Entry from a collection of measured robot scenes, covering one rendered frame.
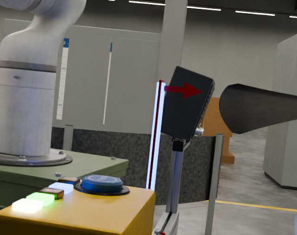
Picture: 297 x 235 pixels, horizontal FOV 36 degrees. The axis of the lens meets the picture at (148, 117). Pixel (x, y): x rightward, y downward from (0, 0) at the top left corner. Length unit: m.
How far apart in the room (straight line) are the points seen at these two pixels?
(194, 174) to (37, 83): 1.91
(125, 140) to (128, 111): 4.26
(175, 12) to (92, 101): 2.32
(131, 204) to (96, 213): 0.05
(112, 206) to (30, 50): 0.59
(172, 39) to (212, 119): 3.99
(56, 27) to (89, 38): 5.85
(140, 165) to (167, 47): 2.64
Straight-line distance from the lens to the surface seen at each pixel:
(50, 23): 1.00
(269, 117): 0.74
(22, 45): 0.94
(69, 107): 6.84
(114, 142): 2.43
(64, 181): 0.46
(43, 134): 0.96
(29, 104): 0.94
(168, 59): 4.96
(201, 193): 2.83
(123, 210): 0.38
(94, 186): 0.44
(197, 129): 1.29
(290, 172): 6.91
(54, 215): 0.36
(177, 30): 5.00
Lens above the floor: 1.17
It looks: 3 degrees down
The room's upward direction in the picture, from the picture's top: 6 degrees clockwise
